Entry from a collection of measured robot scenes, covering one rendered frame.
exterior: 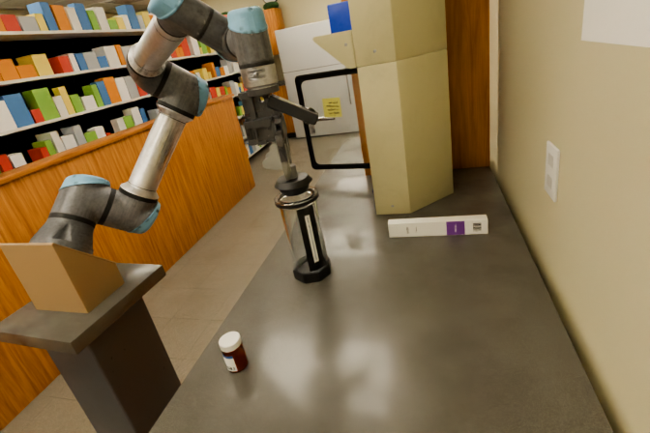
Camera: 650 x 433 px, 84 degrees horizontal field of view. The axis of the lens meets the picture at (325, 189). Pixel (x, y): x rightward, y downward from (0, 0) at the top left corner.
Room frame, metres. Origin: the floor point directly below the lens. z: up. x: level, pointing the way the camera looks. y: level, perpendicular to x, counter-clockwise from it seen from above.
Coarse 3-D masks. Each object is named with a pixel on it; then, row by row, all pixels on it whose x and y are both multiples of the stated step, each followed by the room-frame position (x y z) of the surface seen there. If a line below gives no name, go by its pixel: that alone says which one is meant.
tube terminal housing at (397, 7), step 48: (384, 0) 1.04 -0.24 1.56; (432, 0) 1.11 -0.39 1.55; (384, 48) 1.05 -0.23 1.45; (432, 48) 1.10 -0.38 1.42; (384, 96) 1.05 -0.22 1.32; (432, 96) 1.10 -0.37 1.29; (384, 144) 1.06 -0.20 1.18; (432, 144) 1.09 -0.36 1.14; (384, 192) 1.06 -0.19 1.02; (432, 192) 1.09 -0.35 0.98
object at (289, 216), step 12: (312, 192) 0.81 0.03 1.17; (288, 204) 0.77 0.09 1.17; (312, 204) 0.79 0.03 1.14; (288, 216) 0.78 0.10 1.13; (288, 228) 0.78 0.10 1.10; (300, 228) 0.77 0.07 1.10; (288, 240) 0.79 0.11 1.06; (300, 240) 0.77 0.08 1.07; (300, 252) 0.77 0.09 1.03; (324, 252) 0.79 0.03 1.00; (300, 264) 0.78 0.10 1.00
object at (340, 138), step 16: (320, 80) 1.46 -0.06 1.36; (336, 80) 1.43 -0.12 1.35; (352, 80) 1.40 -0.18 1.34; (304, 96) 1.50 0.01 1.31; (320, 96) 1.47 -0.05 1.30; (336, 96) 1.44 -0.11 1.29; (352, 96) 1.40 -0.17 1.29; (320, 112) 1.47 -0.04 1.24; (336, 112) 1.44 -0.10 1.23; (352, 112) 1.41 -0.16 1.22; (320, 128) 1.48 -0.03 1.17; (336, 128) 1.45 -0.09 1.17; (352, 128) 1.41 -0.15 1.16; (320, 144) 1.48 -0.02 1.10; (336, 144) 1.45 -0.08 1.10; (352, 144) 1.42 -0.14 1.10; (320, 160) 1.49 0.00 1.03; (336, 160) 1.46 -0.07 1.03; (352, 160) 1.42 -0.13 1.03; (368, 160) 1.39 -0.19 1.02
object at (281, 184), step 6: (294, 168) 0.81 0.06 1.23; (294, 174) 0.80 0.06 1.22; (300, 174) 0.82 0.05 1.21; (306, 174) 0.82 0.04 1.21; (282, 180) 0.81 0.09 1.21; (288, 180) 0.80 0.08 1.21; (294, 180) 0.79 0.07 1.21; (300, 180) 0.78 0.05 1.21; (306, 180) 0.79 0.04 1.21; (276, 186) 0.80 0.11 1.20; (282, 186) 0.78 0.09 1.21; (288, 186) 0.78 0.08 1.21; (294, 186) 0.77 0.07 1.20; (300, 186) 0.77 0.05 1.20; (306, 186) 0.79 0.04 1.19; (282, 192) 0.79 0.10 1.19; (288, 192) 0.78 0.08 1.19; (294, 192) 0.78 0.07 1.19; (300, 192) 0.78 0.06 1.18
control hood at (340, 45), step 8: (344, 32) 1.08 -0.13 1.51; (312, 40) 1.11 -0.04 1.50; (320, 40) 1.10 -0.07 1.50; (328, 40) 1.09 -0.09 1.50; (336, 40) 1.09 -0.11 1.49; (344, 40) 1.08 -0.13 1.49; (352, 40) 1.08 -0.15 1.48; (328, 48) 1.10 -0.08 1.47; (336, 48) 1.09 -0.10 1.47; (344, 48) 1.08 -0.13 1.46; (352, 48) 1.07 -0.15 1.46; (336, 56) 1.09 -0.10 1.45; (344, 56) 1.08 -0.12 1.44; (352, 56) 1.08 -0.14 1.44; (344, 64) 1.08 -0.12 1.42; (352, 64) 1.08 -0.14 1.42
